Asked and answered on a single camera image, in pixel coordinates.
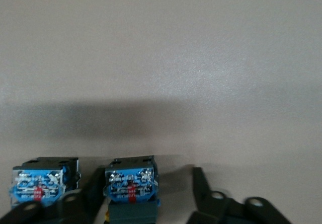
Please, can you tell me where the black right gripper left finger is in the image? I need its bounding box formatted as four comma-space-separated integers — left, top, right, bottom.
0, 167, 108, 224

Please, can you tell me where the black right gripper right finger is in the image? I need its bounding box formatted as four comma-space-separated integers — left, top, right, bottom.
188, 167, 292, 224

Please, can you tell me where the red push button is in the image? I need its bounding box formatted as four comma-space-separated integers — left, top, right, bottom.
103, 155, 162, 224

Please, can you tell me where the green push button, blue block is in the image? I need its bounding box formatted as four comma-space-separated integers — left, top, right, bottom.
9, 157, 82, 208

